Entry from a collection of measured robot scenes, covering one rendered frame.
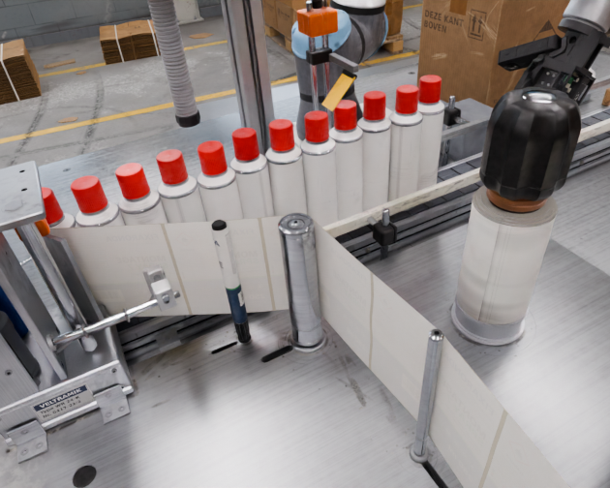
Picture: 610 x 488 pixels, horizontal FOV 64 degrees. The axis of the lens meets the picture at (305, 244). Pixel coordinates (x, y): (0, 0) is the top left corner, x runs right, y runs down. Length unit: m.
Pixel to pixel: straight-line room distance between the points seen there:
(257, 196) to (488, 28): 0.70
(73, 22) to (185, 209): 5.45
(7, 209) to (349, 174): 0.46
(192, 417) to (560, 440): 0.39
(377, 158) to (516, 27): 0.56
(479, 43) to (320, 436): 0.92
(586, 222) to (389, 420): 0.56
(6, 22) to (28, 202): 5.62
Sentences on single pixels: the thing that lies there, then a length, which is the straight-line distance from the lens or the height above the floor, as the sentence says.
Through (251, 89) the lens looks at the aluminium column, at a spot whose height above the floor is 1.09.
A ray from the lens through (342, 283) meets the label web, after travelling 0.52.
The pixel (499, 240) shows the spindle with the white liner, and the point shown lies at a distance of 0.54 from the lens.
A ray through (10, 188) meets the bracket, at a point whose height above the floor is 1.14.
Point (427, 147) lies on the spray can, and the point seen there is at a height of 0.98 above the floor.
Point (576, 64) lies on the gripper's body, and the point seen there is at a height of 1.07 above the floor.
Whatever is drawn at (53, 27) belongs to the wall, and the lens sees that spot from 6.07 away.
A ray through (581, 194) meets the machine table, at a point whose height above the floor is 0.83.
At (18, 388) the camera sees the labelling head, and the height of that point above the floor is 0.96.
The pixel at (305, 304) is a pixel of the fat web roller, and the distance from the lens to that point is 0.56.
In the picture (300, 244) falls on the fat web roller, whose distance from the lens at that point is 0.50.
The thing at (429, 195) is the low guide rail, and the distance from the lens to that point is 0.84.
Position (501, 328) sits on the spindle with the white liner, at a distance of 0.64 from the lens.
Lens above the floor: 1.37
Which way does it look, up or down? 39 degrees down
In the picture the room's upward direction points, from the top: 5 degrees counter-clockwise
